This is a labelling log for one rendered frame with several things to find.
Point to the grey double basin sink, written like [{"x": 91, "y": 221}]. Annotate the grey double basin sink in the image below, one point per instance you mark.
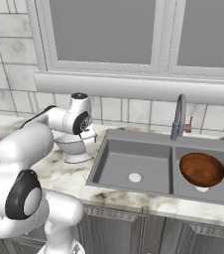
[{"x": 140, "y": 162}]

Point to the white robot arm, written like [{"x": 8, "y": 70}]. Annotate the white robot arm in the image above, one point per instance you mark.
[{"x": 21, "y": 145}]

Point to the grey cupboard door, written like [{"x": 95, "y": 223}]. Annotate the grey cupboard door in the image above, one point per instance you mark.
[
  {"x": 213, "y": 239},
  {"x": 114, "y": 233}
]

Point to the brown wooden bowl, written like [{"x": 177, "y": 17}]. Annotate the brown wooden bowl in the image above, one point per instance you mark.
[{"x": 201, "y": 170}]

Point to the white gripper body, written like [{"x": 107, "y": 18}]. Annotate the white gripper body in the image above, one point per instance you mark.
[{"x": 89, "y": 140}]

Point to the white framed window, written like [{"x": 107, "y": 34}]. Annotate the white framed window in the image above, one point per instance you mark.
[{"x": 163, "y": 33}]

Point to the red tap lever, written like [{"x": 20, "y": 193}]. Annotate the red tap lever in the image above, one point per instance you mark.
[{"x": 189, "y": 125}]

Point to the white window sill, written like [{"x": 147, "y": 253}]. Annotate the white window sill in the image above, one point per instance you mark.
[{"x": 137, "y": 86}]

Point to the grey curved tap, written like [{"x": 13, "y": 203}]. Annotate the grey curved tap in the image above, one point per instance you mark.
[{"x": 180, "y": 112}]

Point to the white colander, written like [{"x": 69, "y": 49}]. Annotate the white colander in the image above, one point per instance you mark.
[{"x": 69, "y": 148}]

